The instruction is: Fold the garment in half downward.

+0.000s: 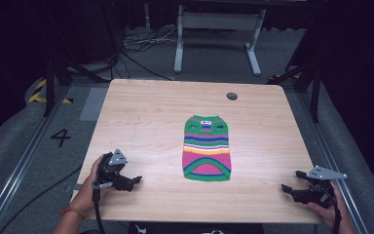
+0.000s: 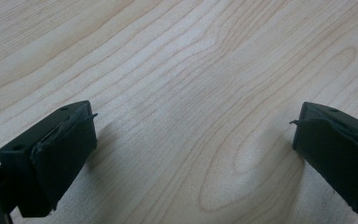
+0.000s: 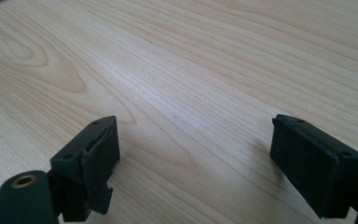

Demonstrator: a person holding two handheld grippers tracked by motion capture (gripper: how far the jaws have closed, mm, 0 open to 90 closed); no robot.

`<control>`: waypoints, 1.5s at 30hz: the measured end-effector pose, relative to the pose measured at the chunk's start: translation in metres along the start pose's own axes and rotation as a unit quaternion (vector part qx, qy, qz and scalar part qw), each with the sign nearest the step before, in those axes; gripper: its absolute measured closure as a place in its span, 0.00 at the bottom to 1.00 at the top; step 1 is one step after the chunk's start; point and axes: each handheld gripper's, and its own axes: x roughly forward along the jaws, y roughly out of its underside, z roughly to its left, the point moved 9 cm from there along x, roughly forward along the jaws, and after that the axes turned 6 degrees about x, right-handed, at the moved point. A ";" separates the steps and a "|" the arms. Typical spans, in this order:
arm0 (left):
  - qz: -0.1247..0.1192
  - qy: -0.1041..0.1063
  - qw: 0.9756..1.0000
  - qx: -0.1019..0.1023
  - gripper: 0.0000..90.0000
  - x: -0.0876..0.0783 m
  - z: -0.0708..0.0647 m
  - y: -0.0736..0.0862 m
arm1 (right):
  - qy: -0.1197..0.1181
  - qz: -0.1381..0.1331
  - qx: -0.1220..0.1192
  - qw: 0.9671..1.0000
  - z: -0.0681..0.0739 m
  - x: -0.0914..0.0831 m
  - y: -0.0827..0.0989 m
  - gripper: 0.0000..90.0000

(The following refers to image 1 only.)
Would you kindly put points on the grey round table grommet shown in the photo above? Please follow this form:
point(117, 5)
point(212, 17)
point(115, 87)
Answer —
point(231, 96)

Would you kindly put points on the aluminium floor rail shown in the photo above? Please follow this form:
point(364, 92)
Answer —
point(324, 143)
point(19, 165)

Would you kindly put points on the black metal stand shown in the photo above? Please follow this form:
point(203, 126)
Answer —
point(49, 87)
point(315, 94)

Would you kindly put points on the white metal desk frame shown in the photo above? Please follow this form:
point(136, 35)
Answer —
point(219, 21)

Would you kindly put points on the person's right hand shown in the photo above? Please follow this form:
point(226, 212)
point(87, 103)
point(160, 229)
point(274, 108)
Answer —
point(329, 213)

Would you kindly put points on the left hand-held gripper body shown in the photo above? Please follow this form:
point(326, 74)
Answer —
point(110, 169)

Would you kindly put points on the person's left hand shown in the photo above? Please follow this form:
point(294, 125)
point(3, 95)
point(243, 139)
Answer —
point(87, 191)

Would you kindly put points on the striped knitted pet sweater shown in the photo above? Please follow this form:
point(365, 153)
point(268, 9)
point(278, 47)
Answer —
point(206, 149)

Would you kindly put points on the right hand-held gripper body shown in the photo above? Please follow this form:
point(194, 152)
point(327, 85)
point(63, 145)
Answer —
point(321, 190)

